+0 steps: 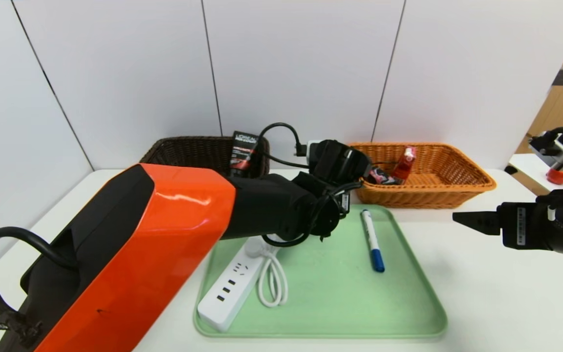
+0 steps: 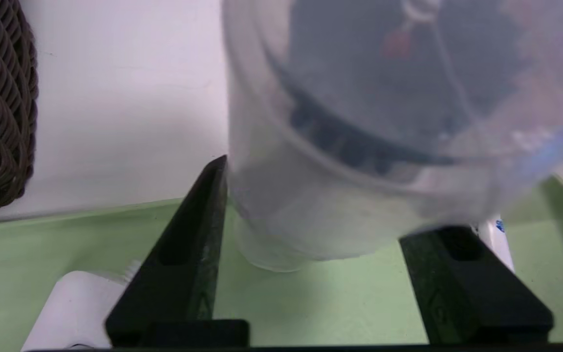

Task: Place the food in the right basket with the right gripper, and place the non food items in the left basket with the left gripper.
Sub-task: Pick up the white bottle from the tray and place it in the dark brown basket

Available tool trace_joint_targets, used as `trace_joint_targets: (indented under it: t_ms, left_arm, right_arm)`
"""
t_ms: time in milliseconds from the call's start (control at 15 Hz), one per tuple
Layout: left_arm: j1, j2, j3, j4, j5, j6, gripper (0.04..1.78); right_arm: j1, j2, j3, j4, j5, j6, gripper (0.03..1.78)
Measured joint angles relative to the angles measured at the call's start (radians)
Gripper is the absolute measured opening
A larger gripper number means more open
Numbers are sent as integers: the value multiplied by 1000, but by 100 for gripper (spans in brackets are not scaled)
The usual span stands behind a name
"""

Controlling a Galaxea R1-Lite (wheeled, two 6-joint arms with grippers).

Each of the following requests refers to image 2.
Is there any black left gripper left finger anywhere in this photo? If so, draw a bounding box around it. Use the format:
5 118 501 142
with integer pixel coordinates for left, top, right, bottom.
105 155 228 345

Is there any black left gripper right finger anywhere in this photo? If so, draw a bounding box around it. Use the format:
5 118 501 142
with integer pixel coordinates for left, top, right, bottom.
399 226 555 345

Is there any white bottle with clear cap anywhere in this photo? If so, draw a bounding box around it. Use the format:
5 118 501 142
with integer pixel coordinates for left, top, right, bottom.
222 0 563 273

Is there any white marker with blue cap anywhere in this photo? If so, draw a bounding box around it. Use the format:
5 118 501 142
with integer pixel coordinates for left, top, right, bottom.
477 215 514 272

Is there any white power strip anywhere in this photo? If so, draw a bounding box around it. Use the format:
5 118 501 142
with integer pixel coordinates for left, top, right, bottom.
20 262 143 352

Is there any light green plastic tray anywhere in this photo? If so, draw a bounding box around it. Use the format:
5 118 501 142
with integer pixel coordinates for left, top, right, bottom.
0 174 563 345

